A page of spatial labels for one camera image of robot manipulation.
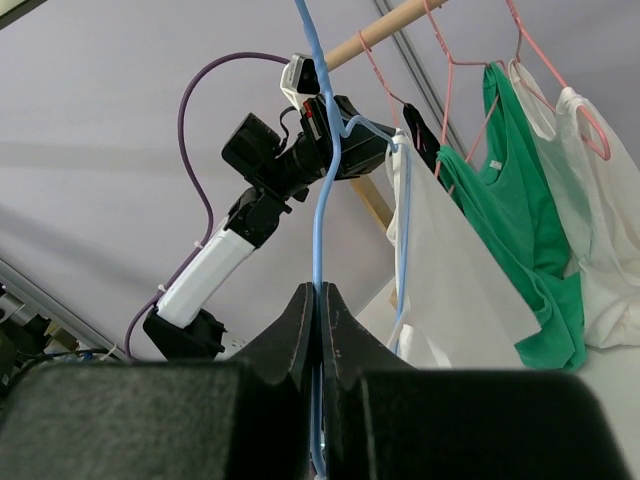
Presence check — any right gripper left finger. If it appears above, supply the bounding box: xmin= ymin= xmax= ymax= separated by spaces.
xmin=229 ymin=283 xmax=314 ymax=388

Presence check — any blue wire hanger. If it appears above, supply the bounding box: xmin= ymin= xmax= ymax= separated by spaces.
xmin=295 ymin=0 xmax=397 ymax=479

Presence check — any black tank top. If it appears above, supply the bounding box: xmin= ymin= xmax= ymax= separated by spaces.
xmin=403 ymin=103 xmax=440 ymax=173

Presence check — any wooden clothes rack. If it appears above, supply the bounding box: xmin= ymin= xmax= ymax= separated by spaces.
xmin=351 ymin=0 xmax=444 ymax=231

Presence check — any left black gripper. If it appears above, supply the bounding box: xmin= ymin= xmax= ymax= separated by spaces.
xmin=221 ymin=95 xmax=396 ymax=202

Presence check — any green tank top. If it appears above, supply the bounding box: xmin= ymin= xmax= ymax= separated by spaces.
xmin=438 ymin=63 xmax=587 ymax=371

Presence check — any pink wire hanger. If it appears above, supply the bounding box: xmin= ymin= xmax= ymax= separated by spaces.
xmin=423 ymin=0 xmax=498 ymax=164
xmin=357 ymin=30 xmax=409 ymax=128
xmin=506 ymin=0 xmax=612 ymax=161

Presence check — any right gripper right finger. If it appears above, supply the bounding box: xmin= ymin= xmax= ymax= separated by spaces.
xmin=319 ymin=282 xmax=414 ymax=390

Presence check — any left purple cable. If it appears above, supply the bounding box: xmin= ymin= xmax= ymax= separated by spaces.
xmin=123 ymin=50 xmax=291 ymax=362

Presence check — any white tank top on pink hanger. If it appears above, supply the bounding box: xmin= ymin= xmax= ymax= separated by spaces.
xmin=508 ymin=61 xmax=639 ymax=348

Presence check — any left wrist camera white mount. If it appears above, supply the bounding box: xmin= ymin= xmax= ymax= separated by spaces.
xmin=280 ymin=53 xmax=322 ymax=118

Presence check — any white tank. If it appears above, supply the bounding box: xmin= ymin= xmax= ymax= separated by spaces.
xmin=508 ymin=61 xmax=639 ymax=348
xmin=386 ymin=130 xmax=541 ymax=369

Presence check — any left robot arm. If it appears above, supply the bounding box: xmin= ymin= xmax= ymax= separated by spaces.
xmin=143 ymin=96 xmax=333 ymax=360

